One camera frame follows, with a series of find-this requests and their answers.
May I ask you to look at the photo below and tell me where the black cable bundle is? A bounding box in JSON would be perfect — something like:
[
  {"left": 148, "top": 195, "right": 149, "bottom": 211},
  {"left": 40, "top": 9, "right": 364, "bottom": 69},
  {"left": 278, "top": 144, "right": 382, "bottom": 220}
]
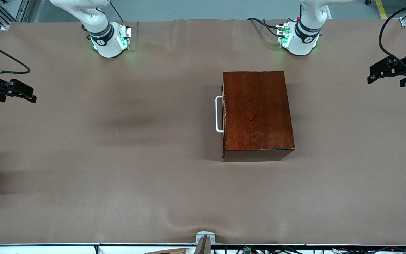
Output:
[{"left": 212, "top": 246, "right": 406, "bottom": 254}]

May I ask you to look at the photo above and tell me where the dark red wooden cabinet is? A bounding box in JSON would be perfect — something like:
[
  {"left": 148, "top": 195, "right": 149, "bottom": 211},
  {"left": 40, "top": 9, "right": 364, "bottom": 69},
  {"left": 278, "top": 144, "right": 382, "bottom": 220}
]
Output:
[{"left": 222, "top": 71, "right": 295, "bottom": 162}]

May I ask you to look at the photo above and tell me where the aluminium camera post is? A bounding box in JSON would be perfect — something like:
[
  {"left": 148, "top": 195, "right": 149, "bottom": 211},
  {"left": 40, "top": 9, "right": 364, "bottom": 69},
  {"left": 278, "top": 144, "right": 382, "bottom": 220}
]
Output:
[{"left": 193, "top": 235, "right": 211, "bottom": 254}]

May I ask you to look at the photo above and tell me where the grey metal bracket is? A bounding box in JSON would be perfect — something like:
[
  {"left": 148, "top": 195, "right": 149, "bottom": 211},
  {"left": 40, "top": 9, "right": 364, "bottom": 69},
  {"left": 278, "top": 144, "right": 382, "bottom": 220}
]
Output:
[{"left": 195, "top": 231, "right": 216, "bottom": 245}]

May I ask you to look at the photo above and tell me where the brown cardboard piece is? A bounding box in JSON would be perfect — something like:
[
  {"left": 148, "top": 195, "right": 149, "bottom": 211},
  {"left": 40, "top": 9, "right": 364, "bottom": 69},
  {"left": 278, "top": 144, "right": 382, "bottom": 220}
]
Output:
[{"left": 144, "top": 248, "right": 189, "bottom": 254}]

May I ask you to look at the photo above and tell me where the light wooden drawer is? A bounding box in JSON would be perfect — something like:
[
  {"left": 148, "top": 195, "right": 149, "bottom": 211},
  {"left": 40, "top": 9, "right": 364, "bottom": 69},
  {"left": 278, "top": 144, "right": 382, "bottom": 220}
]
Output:
[{"left": 215, "top": 84, "right": 226, "bottom": 160}]

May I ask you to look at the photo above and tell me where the brown table cloth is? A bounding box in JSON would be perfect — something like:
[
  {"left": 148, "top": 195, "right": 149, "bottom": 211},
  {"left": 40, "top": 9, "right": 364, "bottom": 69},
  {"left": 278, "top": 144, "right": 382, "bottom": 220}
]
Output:
[{"left": 0, "top": 18, "right": 406, "bottom": 246}]

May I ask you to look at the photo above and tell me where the black base cable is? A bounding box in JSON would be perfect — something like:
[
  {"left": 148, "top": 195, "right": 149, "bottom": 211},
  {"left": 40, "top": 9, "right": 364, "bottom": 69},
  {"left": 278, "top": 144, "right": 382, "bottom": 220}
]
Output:
[
  {"left": 247, "top": 17, "right": 284, "bottom": 37},
  {"left": 110, "top": 0, "right": 124, "bottom": 22}
]

